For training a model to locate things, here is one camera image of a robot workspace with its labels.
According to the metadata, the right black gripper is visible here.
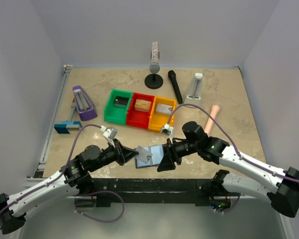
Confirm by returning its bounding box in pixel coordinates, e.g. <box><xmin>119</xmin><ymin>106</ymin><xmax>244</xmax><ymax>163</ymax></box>
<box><xmin>157</xmin><ymin>138</ymin><xmax>200</xmax><ymax>172</ymax></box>

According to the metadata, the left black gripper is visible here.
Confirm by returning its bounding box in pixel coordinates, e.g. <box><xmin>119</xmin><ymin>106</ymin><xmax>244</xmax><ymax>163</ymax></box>
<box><xmin>90</xmin><ymin>138</ymin><xmax>139</xmax><ymax>172</ymax></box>

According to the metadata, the silver credit card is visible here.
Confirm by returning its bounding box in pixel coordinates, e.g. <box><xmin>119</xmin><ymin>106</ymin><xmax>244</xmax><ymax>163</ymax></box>
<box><xmin>135</xmin><ymin>146</ymin><xmax>152</xmax><ymax>163</ymax></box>

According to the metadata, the blue leather card holder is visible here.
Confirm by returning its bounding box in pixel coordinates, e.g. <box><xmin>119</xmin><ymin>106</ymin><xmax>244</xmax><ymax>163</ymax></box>
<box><xmin>135</xmin><ymin>145</ymin><xmax>163</xmax><ymax>168</ymax></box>

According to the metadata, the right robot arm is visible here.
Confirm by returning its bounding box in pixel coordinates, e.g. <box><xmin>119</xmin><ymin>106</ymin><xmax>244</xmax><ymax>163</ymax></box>
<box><xmin>157</xmin><ymin>121</ymin><xmax>299</xmax><ymax>218</ymax></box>

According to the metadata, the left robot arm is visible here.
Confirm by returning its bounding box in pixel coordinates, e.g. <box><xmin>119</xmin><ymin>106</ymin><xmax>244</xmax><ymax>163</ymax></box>
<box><xmin>0</xmin><ymin>139</ymin><xmax>138</xmax><ymax>235</ymax></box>

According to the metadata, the orange card stack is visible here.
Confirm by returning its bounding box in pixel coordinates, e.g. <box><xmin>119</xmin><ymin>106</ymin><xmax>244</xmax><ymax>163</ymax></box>
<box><xmin>134</xmin><ymin>99</ymin><xmax>151</xmax><ymax>113</ymax></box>

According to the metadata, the black card stack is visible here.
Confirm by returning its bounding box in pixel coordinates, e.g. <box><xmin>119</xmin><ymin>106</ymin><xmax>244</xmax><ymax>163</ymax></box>
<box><xmin>114</xmin><ymin>96</ymin><xmax>130</xmax><ymax>109</ymax></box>

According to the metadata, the silver card stack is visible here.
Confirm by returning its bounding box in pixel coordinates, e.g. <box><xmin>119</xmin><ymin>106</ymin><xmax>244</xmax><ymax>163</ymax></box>
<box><xmin>155</xmin><ymin>103</ymin><xmax>173</xmax><ymax>117</ymax></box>

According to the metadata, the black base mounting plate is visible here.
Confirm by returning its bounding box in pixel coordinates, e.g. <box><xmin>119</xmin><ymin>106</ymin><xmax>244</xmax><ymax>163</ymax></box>
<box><xmin>64</xmin><ymin>177</ymin><xmax>241</xmax><ymax>208</ymax></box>

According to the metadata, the red plastic bin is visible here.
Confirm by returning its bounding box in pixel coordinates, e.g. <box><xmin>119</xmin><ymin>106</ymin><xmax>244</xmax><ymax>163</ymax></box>
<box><xmin>126</xmin><ymin>92</ymin><xmax>154</xmax><ymax>129</ymax></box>

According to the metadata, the green plastic bin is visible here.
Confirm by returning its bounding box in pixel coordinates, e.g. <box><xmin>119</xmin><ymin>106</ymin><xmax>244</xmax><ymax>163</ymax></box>
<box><xmin>104</xmin><ymin>89</ymin><xmax>133</xmax><ymax>125</ymax></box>

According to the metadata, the yellow plastic bin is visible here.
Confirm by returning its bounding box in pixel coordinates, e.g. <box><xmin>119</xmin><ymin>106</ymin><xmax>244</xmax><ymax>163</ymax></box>
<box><xmin>148</xmin><ymin>97</ymin><xmax>177</xmax><ymax>131</ymax></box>

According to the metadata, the purple metronome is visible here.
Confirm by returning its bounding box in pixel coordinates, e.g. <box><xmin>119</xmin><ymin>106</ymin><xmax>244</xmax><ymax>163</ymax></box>
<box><xmin>72</xmin><ymin>86</ymin><xmax>98</xmax><ymax>121</ymax></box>

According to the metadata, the blue grey block toy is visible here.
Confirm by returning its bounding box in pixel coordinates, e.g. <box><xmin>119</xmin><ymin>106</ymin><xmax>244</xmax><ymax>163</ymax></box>
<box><xmin>54</xmin><ymin>99</ymin><xmax>82</xmax><ymax>134</ymax></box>

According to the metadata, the white metronome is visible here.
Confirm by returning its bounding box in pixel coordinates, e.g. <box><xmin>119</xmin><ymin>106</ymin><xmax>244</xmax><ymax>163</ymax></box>
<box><xmin>183</xmin><ymin>73</ymin><xmax>203</xmax><ymax>106</ymax></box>

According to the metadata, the pink microphone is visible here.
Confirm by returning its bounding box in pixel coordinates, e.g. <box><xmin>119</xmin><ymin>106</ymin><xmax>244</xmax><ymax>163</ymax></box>
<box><xmin>204</xmin><ymin>104</ymin><xmax>220</xmax><ymax>135</ymax></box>

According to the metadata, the black round microphone stand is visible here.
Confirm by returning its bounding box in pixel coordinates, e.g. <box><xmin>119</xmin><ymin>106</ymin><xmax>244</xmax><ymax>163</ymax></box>
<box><xmin>145</xmin><ymin>74</ymin><xmax>163</xmax><ymax>89</ymax></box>

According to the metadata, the black microphone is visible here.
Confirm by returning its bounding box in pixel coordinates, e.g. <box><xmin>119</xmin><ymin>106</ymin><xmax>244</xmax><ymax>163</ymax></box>
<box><xmin>168</xmin><ymin>70</ymin><xmax>183</xmax><ymax>104</ymax></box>

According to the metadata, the glitter microphone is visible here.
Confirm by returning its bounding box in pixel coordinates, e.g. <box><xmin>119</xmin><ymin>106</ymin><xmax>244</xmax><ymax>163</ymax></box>
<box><xmin>149</xmin><ymin>41</ymin><xmax>160</xmax><ymax>74</ymax></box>

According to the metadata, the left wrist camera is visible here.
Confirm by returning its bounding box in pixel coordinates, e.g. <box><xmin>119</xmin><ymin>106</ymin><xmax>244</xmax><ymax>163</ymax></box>
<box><xmin>101</xmin><ymin>125</ymin><xmax>118</xmax><ymax>145</ymax></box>

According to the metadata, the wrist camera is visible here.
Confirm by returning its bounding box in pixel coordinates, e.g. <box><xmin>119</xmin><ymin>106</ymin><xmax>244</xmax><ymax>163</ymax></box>
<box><xmin>160</xmin><ymin>123</ymin><xmax>174</xmax><ymax>141</ymax></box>
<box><xmin>101</xmin><ymin>125</ymin><xmax>118</xmax><ymax>145</ymax></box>

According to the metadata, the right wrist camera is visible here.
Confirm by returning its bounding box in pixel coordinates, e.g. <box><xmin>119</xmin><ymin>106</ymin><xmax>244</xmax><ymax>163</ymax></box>
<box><xmin>160</xmin><ymin>123</ymin><xmax>174</xmax><ymax>141</ymax></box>

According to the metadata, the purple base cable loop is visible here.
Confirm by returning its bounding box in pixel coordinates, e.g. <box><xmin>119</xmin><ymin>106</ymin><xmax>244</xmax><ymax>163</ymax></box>
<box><xmin>74</xmin><ymin>190</ymin><xmax>125</xmax><ymax>222</ymax></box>

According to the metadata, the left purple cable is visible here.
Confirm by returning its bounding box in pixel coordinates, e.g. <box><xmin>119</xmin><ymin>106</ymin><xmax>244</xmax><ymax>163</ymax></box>
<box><xmin>0</xmin><ymin>123</ymin><xmax>108</xmax><ymax>231</ymax></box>

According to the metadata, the aluminium frame rail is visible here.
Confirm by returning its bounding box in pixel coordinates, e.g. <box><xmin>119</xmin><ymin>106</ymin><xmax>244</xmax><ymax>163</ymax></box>
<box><xmin>24</xmin><ymin>65</ymin><xmax>73</xmax><ymax>187</ymax></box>

